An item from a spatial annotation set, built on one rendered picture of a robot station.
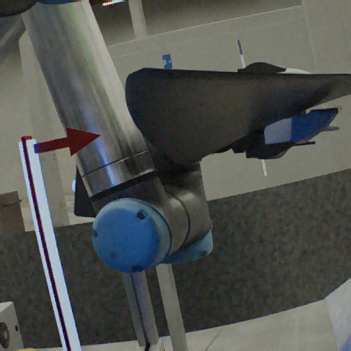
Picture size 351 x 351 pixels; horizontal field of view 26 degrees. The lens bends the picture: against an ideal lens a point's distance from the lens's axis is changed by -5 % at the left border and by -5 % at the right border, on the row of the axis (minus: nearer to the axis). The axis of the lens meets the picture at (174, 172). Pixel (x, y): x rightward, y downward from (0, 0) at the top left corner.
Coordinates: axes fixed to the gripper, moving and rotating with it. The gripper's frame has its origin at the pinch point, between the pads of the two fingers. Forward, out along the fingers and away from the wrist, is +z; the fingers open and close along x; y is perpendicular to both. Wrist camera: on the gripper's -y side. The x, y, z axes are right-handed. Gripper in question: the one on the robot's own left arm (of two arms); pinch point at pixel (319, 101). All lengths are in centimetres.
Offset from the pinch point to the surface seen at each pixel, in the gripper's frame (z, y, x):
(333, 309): 2.7, -2.7, 17.9
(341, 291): 3.0, -1.9, 16.5
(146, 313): -51, 10, 26
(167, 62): -521, 322, -91
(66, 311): -8.5, -22.0, 15.8
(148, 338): -52, 10, 30
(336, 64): -287, 297, -54
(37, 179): -8.6, -23.3, 4.8
